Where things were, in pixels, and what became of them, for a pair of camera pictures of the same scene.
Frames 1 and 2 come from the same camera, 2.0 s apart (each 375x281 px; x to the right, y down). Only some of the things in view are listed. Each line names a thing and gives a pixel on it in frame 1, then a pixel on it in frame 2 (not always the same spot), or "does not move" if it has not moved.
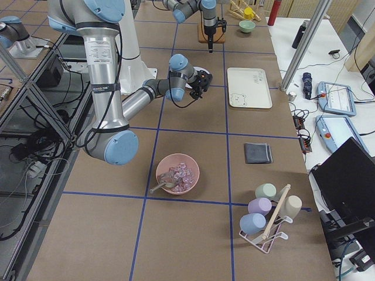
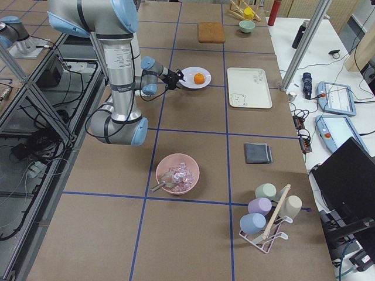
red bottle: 274,12 does not move
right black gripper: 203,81 -> 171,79
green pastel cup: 266,190 does not move
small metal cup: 292,95 does not move
